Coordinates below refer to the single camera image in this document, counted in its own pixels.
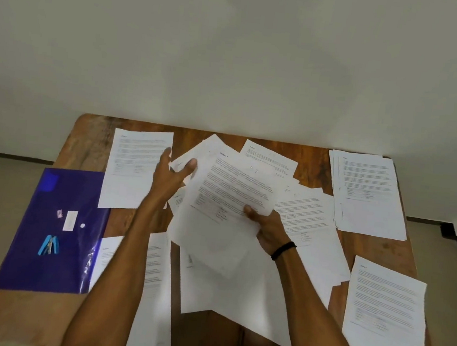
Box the person's left hand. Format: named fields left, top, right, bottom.
left=144, top=146, right=199, bottom=209

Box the person's right hand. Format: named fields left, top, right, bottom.
left=239, top=205, right=295, bottom=259

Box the white printed paper sheet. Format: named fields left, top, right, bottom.
left=164, top=146, right=284, bottom=283

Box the person's right forearm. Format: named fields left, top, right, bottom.
left=263, top=244, right=379, bottom=346

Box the person's left forearm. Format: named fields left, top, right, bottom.
left=60, top=190, right=170, bottom=346

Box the black wristband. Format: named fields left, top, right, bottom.
left=270, top=240, right=298, bottom=263

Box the scattered pile of white papers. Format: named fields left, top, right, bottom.
left=153, top=129, right=364, bottom=346

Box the white printed document page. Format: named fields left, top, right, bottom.
left=97, top=126, right=175, bottom=215
left=83, top=226, right=183, bottom=346

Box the thick stack of printed documents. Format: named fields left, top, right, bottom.
left=321, top=149, right=415, bottom=242

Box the white rectangular label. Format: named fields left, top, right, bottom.
left=62, top=210, right=79, bottom=233

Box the light blue stapler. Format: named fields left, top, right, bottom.
left=37, top=234, right=61, bottom=258

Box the thin stack of printed documents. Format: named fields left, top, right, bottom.
left=340, top=255, right=436, bottom=346

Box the blue plastic document folder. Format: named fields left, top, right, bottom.
left=0, top=162, right=115, bottom=300

